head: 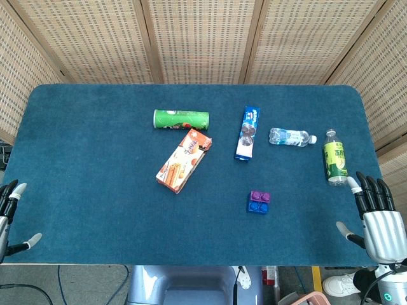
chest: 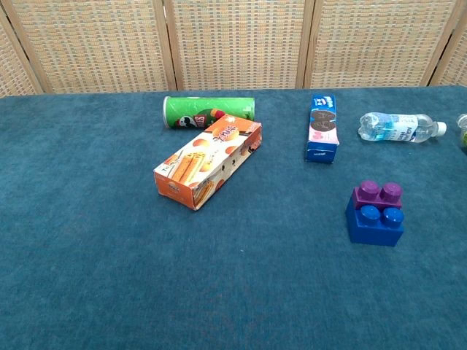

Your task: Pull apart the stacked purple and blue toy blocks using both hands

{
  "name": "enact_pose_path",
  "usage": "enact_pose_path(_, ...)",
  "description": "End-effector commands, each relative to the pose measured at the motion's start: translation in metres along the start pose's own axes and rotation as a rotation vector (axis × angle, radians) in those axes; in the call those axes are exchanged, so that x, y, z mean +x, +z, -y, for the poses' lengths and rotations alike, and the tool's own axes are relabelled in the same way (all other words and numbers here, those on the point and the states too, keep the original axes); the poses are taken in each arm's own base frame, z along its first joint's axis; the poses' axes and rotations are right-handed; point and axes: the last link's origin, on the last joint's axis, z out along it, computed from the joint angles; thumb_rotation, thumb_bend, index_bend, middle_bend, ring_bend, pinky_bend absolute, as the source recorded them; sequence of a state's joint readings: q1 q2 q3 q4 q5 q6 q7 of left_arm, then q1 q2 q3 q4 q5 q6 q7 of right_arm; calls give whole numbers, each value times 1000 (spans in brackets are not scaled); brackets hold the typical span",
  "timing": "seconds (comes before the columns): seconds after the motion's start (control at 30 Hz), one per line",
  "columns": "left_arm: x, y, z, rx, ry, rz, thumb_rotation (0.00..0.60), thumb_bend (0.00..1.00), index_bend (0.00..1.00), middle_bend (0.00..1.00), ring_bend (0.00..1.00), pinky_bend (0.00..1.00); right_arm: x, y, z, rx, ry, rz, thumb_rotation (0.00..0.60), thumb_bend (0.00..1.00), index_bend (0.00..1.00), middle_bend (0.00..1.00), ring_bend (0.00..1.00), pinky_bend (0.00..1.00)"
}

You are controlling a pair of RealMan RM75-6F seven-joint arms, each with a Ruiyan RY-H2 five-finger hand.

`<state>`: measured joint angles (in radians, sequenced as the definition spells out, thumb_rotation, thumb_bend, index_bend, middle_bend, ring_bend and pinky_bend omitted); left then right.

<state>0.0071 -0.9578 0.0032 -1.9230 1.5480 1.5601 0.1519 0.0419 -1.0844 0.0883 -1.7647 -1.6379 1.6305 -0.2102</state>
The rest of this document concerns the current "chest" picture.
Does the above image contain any purple building block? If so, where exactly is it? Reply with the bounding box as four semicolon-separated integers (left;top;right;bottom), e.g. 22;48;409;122
353;179;404;210

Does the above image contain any blue building block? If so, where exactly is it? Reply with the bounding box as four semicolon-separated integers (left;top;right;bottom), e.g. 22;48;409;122
344;196;406;248

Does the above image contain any orange snack box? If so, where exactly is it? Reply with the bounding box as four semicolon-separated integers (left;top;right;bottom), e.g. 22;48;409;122
153;113;263;211

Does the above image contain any green Pringles can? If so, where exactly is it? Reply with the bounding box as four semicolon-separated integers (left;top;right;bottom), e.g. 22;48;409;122
162;96;255;130

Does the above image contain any blue Oreo cookie box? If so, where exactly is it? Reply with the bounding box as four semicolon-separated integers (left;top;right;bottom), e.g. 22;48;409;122
304;93;340;163

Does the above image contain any woven folding screen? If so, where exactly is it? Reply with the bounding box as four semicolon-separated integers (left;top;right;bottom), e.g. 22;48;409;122
0;0;467;98

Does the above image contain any teal table cloth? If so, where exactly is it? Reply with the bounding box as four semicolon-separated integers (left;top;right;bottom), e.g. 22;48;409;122
0;85;467;350

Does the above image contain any clear plastic water bottle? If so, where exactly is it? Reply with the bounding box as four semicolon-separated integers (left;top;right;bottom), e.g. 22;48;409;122
358;112;448;144

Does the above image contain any clear bottle with green contents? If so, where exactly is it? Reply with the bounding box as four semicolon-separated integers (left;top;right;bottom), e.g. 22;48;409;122
457;113;467;147

